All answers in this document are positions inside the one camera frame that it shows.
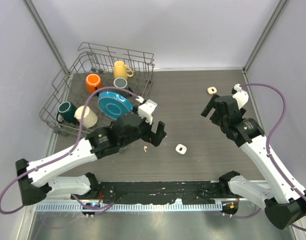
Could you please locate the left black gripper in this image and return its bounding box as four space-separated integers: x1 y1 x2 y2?
120 113 166 148

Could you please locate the beige earbud case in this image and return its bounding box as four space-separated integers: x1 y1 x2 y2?
207 86 217 95

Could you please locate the white earbud charging case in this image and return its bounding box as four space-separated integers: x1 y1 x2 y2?
175 144 187 155

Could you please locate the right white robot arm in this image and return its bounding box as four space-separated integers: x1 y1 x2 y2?
201 91 306 230

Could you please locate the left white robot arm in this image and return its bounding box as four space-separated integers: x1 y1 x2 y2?
15 112 166 206

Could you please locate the blue ceramic plate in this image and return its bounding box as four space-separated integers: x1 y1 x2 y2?
97 91 133 120

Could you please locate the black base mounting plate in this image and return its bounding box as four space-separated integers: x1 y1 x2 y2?
75 179 248 206

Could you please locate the grey mug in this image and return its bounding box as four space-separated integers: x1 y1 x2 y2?
113 77 132 91

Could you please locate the cream textured cup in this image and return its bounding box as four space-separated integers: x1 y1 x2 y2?
74 105 98 128

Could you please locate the yellow mug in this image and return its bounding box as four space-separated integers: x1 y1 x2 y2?
113 60 134 80

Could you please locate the orange mug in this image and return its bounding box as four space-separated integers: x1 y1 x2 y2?
85 73 102 94

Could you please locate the dark green mug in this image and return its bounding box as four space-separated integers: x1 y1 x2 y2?
56 101 78 125

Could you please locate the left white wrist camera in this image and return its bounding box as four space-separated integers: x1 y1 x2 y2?
136 97 158 125

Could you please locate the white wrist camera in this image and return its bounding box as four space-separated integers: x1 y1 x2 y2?
231 84 249 110
136 97 158 125

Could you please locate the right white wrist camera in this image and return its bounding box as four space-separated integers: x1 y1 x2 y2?
231 84 249 110

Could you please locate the grey wire dish rack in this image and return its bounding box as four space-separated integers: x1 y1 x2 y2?
39 42 155 136

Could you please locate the white slotted cable duct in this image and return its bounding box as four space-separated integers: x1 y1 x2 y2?
35 201 222 212

